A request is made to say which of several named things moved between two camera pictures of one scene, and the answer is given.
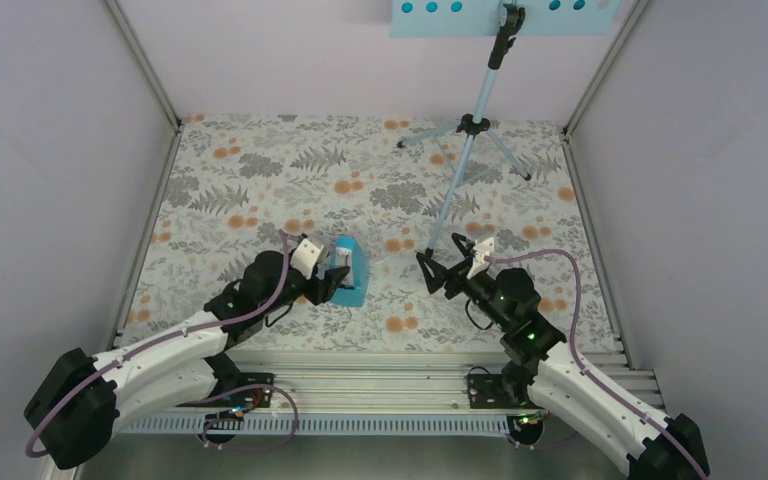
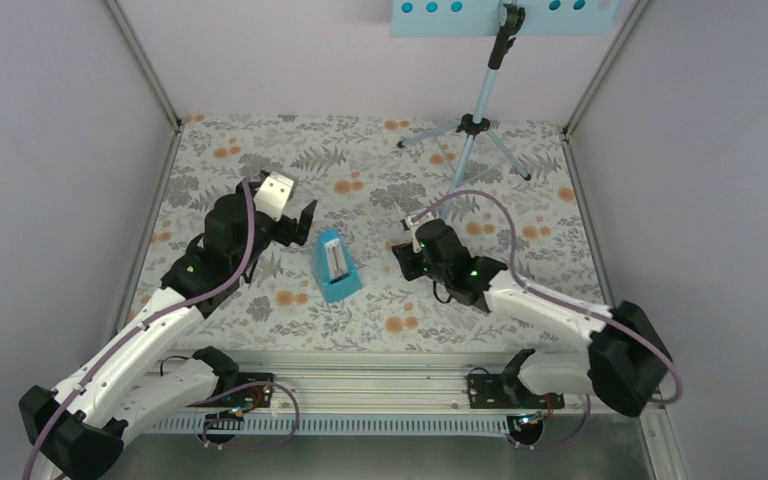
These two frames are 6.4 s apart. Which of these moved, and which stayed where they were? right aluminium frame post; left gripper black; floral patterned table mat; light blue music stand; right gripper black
Moved: left gripper black; right gripper black
Stayed: right aluminium frame post; floral patterned table mat; light blue music stand
